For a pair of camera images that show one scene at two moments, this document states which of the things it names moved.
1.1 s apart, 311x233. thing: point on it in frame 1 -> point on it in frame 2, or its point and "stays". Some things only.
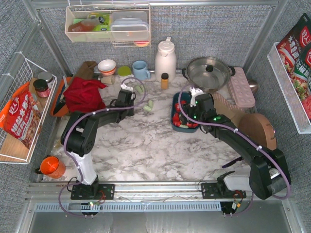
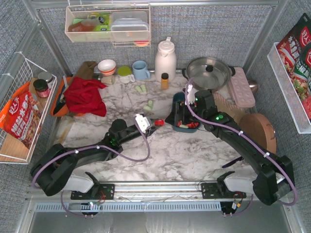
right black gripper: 188,112 -> 185,112
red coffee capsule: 177,124 stays
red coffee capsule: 193,125 stays
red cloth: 83,96 stays
